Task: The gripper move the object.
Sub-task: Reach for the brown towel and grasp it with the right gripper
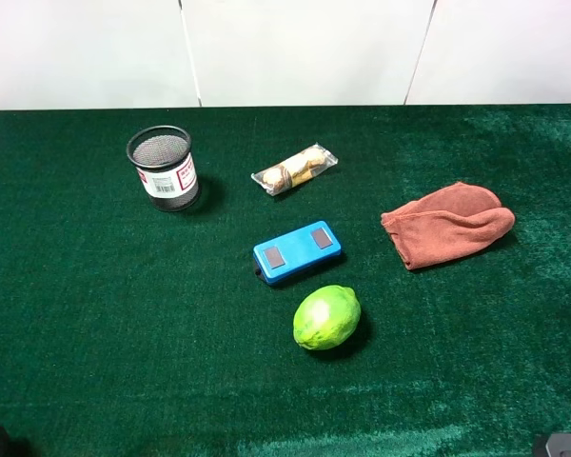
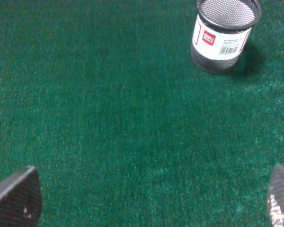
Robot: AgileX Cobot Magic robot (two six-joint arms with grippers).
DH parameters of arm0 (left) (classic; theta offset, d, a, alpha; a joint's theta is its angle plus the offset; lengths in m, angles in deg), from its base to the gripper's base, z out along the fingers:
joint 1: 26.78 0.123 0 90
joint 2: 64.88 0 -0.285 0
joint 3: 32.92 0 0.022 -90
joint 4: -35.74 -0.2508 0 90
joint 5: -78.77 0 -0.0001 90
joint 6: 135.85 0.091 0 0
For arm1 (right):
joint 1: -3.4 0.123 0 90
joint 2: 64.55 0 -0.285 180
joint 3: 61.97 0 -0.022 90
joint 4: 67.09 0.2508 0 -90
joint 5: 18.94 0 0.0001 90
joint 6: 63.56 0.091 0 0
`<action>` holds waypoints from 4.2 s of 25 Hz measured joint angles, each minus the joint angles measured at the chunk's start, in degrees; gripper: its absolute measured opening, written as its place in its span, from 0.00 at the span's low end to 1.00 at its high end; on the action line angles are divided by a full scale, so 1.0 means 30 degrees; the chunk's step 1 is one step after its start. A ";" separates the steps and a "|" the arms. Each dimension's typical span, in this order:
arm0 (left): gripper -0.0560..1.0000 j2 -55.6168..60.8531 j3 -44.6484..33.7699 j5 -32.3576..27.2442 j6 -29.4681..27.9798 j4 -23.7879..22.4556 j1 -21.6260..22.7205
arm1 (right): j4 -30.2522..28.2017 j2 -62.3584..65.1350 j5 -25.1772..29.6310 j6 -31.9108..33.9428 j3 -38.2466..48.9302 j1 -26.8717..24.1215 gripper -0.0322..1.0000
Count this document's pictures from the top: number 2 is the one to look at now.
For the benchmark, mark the green felt table cover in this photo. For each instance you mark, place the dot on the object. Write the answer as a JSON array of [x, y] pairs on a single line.
[[125, 131]]

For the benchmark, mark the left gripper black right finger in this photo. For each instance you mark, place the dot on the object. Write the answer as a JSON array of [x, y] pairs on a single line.
[[275, 196]]

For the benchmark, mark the black mesh pen cup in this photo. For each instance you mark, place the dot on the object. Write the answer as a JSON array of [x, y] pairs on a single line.
[[221, 31]]

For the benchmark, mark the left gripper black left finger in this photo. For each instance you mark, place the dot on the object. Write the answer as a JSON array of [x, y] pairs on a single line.
[[21, 199]]

